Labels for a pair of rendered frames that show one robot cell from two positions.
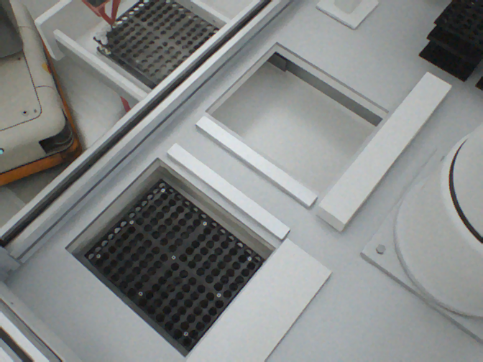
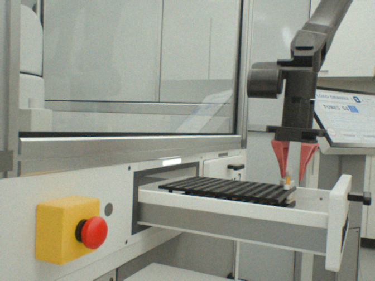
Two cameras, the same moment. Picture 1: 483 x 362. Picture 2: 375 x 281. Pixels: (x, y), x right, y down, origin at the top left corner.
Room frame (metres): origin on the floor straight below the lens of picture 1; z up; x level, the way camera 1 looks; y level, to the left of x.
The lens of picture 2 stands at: (1.38, -0.12, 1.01)
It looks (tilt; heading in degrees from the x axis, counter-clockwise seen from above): 3 degrees down; 165
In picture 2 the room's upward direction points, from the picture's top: 3 degrees clockwise
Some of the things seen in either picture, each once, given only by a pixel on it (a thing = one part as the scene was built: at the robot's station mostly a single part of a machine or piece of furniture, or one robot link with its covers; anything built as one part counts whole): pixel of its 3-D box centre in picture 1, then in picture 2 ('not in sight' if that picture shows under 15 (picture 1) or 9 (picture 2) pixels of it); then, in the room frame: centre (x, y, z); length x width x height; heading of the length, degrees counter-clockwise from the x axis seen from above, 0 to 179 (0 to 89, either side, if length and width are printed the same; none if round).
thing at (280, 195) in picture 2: not in sight; (283, 193); (0.74, 0.23, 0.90); 0.18 x 0.02 x 0.01; 141
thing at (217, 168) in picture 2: not in sight; (225, 177); (0.36, 0.26, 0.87); 0.29 x 0.02 x 0.11; 141
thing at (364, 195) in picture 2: not in sight; (359, 197); (0.82, 0.33, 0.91); 0.07 x 0.04 x 0.01; 141
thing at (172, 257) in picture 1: (176, 263); not in sight; (0.23, 0.10, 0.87); 0.22 x 0.18 x 0.06; 51
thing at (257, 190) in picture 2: not in sight; (229, 202); (0.68, 0.15, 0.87); 0.22 x 0.18 x 0.06; 51
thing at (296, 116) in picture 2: not in sight; (297, 117); (0.72, 0.27, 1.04); 0.10 x 0.07 x 0.07; 47
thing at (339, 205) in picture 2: not in sight; (340, 213); (0.81, 0.31, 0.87); 0.29 x 0.02 x 0.11; 141
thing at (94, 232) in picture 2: not in sight; (91, 232); (0.89, -0.11, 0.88); 0.04 x 0.03 x 0.04; 141
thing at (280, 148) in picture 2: not in sight; (292, 154); (0.71, 0.26, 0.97); 0.07 x 0.07 x 0.09; 47
